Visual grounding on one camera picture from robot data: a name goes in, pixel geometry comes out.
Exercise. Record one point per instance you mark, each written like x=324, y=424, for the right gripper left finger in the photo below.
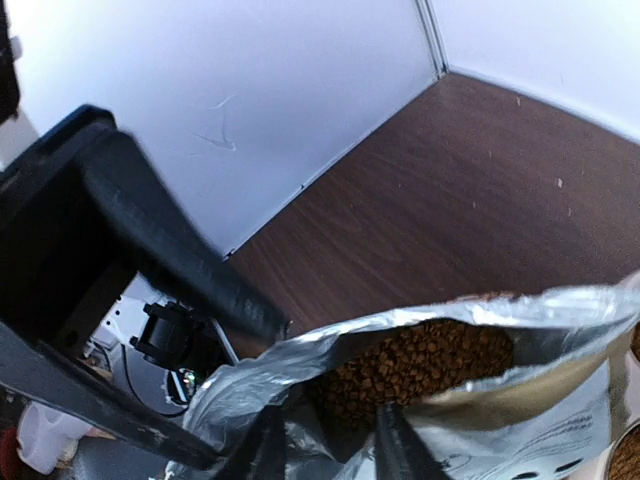
x=261, y=453

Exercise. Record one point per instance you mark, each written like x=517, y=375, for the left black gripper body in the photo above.
x=62, y=267

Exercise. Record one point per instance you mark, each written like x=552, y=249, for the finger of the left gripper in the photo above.
x=165, y=247
x=39, y=372

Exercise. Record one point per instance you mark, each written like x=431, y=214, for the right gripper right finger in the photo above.
x=399, y=451

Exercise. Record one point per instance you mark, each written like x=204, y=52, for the dog food bag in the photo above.
x=501, y=386

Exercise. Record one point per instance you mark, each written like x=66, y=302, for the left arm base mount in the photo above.
x=187, y=345

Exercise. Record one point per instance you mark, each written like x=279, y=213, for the left aluminium frame post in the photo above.
x=433, y=37

